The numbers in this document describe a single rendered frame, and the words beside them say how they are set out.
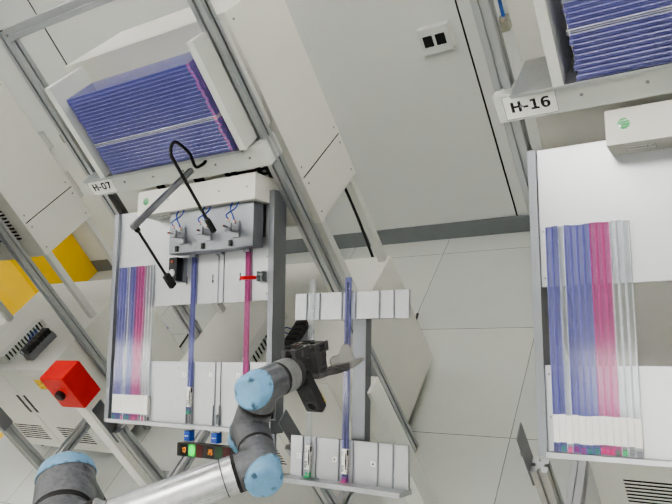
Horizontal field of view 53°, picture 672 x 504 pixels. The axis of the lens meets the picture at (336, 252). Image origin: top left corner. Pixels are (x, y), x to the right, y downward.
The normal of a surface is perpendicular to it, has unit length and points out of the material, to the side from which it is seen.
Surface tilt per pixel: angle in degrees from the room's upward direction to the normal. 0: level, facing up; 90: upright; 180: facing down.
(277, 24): 90
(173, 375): 45
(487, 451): 0
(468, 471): 0
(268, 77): 90
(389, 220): 90
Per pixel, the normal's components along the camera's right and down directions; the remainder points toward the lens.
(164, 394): -0.52, -0.13
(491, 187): -0.37, 0.60
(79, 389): 0.85, -0.07
